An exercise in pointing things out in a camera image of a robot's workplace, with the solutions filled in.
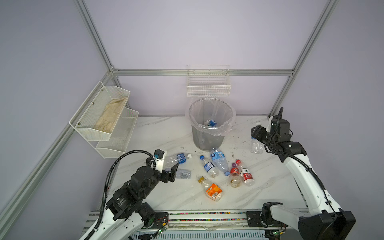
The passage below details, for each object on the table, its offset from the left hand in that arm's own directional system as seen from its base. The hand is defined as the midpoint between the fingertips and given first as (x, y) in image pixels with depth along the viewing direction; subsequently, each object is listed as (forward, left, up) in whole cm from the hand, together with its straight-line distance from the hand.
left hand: (168, 161), depth 69 cm
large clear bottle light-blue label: (+13, -28, -20) cm, 37 cm away
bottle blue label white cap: (+36, -23, -11) cm, 44 cm away
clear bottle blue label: (+2, -6, -19) cm, 20 cm away
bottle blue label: (+8, -44, +1) cm, 44 cm away
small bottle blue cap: (+6, -21, -18) cm, 28 cm away
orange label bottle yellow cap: (-7, -22, -21) cm, 31 cm away
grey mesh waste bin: (+22, -19, -14) cm, 32 cm away
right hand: (+17, -44, +4) cm, 47 cm away
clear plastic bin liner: (+40, -23, -8) cm, 47 cm away
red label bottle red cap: (-1, -42, -17) cm, 45 cm away
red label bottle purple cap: (+4, -36, -19) cm, 41 cm away
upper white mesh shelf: (+22, +40, +5) cm, 46 cm away
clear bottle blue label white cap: (+12, +3, -23) cm, 26 cm away
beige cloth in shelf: (+20, +34, +6) cm, 40 cm away
